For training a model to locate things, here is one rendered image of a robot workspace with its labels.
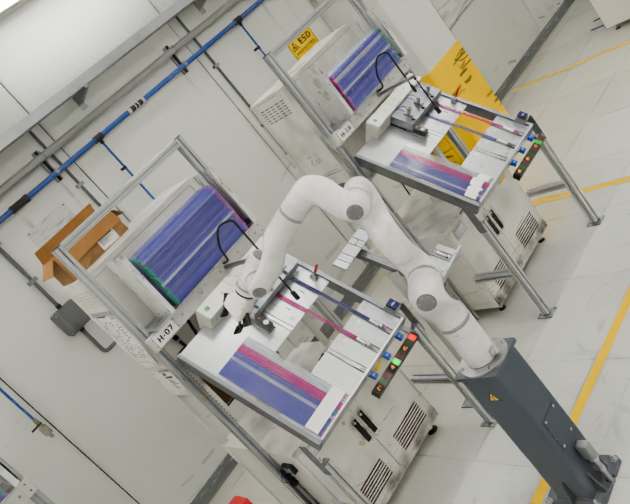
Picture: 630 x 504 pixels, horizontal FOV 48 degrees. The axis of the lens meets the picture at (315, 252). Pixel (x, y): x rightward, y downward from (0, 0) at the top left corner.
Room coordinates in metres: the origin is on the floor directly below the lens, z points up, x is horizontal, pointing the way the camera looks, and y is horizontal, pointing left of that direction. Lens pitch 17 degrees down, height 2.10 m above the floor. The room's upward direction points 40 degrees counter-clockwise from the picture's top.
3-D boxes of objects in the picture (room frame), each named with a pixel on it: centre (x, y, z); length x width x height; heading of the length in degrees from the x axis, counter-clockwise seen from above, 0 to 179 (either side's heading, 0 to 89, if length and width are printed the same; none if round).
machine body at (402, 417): (3.19, 0.52, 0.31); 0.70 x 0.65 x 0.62; 122
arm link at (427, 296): (2.18, -0.20, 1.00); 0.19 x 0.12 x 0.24; 158
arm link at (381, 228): (2.24, -0.23, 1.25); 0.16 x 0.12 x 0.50; 158
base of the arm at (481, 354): (2.21, -0.21, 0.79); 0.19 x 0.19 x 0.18
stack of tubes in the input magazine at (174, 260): (3.12, 0.40, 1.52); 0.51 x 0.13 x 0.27; 122
